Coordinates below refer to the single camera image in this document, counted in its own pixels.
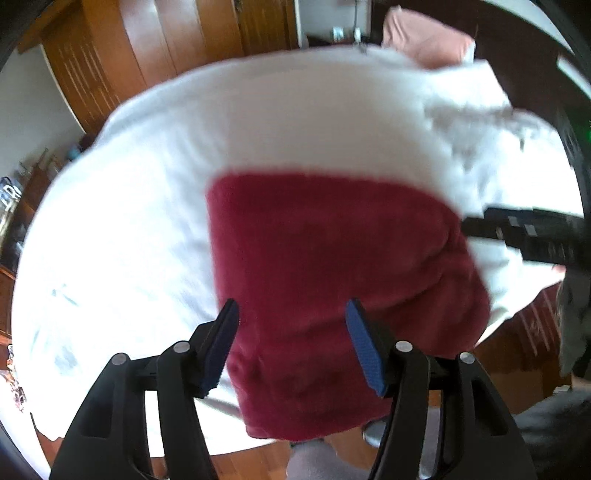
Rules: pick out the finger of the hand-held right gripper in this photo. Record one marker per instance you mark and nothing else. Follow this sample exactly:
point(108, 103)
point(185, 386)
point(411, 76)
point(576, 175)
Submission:
point(531, 233)

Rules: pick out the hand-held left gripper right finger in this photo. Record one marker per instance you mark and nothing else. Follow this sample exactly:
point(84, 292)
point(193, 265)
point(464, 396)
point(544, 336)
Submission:
point(367, 346)

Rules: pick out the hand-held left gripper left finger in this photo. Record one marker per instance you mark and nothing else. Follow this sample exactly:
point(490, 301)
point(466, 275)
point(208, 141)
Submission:
point(219, 350)

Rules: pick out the red fleece towel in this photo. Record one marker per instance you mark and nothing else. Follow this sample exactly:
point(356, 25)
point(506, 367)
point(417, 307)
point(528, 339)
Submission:
point(323, 258)

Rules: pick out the grey slipper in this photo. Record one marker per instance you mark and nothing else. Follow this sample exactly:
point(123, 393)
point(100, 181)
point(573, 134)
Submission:
point(323, 464)

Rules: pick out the pink pillow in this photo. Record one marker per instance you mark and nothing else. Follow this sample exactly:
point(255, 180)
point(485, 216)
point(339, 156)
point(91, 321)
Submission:
point(425, 37)

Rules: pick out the person's dark clothing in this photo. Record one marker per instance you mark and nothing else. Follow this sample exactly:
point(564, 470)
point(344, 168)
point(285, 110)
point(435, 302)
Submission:
point(554, 429)

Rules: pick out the wooden sideboard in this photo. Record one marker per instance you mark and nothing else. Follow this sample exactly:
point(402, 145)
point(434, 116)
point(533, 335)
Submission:
point(25, 198)

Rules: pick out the wooden wardrobe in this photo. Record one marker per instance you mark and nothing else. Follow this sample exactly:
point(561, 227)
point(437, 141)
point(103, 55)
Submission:
point(184, 41)

